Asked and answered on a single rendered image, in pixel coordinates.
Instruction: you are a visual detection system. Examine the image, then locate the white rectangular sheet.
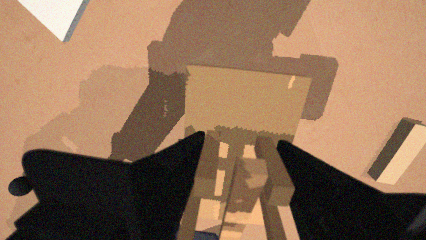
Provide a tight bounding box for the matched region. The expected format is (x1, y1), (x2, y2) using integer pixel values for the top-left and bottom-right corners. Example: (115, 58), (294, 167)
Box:
(19, 0), (90, 42)

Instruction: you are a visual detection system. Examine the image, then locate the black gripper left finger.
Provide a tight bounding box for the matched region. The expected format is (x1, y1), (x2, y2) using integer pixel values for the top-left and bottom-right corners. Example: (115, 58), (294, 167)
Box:
(21, 131), (205, 240)

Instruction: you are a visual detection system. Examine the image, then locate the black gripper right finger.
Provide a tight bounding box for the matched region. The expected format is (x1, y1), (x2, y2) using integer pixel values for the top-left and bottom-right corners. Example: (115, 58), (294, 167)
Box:
(276, 140), (426, 240)

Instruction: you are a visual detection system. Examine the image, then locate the black ball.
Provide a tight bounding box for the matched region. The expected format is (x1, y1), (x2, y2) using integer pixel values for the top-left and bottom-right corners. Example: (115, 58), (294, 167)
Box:
(8, 176), (32, 197)

